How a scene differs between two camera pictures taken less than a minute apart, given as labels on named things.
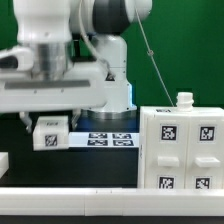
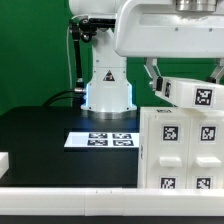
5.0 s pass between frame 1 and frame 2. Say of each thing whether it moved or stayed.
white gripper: moved
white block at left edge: stayed
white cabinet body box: stayed
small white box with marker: moved
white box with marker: stayed
